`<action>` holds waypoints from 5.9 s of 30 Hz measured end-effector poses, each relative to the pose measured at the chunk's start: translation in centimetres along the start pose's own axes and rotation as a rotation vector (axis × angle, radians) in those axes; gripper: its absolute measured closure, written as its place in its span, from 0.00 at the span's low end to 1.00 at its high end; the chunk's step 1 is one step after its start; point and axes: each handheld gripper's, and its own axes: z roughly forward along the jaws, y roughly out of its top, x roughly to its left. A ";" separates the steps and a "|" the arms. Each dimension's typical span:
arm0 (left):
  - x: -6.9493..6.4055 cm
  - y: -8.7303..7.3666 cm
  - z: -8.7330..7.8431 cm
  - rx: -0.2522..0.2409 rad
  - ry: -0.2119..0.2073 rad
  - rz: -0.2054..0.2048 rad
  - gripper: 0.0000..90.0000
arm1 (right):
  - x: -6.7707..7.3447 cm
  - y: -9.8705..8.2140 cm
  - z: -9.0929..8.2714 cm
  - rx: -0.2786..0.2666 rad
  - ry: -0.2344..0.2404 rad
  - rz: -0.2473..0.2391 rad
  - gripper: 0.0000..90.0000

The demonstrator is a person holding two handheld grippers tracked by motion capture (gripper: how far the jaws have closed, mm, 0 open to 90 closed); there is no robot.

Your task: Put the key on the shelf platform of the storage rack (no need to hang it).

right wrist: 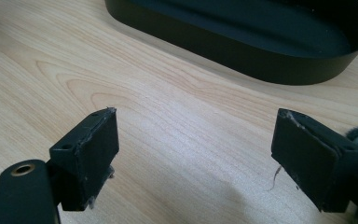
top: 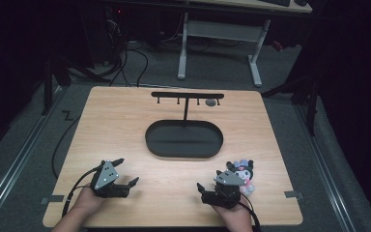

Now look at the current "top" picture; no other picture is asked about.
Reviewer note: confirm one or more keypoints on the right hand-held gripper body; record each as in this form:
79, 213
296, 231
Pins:
225, 191

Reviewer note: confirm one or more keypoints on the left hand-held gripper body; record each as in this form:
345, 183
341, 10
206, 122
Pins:
106, 180

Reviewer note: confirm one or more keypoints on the black and pink plush toy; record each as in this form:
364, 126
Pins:
245, 175

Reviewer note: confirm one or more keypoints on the person's right hand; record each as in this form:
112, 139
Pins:
230, 212

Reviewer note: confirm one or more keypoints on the person's left hand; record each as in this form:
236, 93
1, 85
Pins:
88, 201

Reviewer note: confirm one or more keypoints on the black hook rack with tray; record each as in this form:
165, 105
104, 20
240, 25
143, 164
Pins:
184, 138

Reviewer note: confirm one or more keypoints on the grey tape strip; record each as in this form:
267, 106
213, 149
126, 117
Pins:
293, 194
53, 198

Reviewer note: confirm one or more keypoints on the grey round disc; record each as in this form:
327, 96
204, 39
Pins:
210, 102

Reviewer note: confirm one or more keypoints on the black metal stand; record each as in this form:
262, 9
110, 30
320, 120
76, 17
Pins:
302, 93
53, 80

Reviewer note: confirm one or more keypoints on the black computer tower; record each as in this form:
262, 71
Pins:
114, 32

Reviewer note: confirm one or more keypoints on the small red object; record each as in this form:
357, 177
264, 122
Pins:
277, 45

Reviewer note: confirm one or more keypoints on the white-framed wooden desk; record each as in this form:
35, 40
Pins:
222, 30

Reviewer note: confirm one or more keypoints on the black keyboard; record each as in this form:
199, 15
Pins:
275, 2

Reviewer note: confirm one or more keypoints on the black computer mouse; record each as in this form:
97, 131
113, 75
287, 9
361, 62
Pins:
301, 2

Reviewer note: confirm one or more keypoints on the grey metal floor rail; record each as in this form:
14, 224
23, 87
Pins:
16, 158
327, 174

